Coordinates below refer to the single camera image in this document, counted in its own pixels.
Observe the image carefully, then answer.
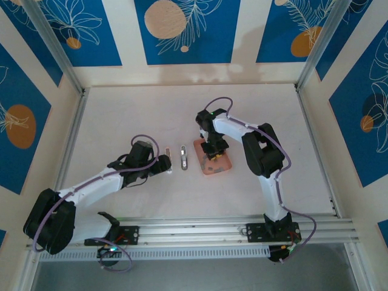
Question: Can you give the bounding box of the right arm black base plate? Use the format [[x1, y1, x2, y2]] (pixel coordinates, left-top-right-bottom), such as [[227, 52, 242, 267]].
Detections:
[[246, 222, 303, 243]]

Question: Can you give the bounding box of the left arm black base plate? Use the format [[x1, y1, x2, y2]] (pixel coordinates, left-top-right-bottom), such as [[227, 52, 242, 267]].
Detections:
[[84, 226, 140, 246]]

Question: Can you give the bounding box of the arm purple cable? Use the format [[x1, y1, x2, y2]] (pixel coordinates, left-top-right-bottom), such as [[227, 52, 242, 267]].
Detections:
[[205, 96, 318, 264], [32, 134, 161, 273]]

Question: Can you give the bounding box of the slotted grey cable duct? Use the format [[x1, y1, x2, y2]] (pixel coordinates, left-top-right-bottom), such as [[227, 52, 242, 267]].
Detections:
[[38, 245, 271, 263]]

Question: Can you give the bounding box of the aluminium frame post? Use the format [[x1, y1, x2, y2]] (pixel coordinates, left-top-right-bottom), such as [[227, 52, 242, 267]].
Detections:
[[294, 0, 349, 92], [21, 0, 85, 95]]

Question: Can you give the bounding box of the aluminium rail beam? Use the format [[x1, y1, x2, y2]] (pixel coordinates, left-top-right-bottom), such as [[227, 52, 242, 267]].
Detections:
[[25, 214, 361, 251]]

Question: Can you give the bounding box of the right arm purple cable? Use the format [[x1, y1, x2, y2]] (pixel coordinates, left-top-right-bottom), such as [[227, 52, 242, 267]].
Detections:
[[205, 96, 318, 264]]

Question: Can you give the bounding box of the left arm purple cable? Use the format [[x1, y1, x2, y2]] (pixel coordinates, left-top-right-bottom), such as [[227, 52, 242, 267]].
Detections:
[[32, 134, 161, 273]]

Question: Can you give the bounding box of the grey mini stapler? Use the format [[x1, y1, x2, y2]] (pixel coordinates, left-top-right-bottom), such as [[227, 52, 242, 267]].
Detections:
[[179, 145, 190, 171]]

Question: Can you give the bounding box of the aluminium side rail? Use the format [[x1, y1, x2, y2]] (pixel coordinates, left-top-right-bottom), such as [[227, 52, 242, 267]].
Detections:
[[295, 86, 343, 218], [45, 87, 91, 225]]

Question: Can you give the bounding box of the pink plastic tray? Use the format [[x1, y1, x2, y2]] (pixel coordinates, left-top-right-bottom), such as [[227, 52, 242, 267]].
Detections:
[[193, 138, 233, 178]]

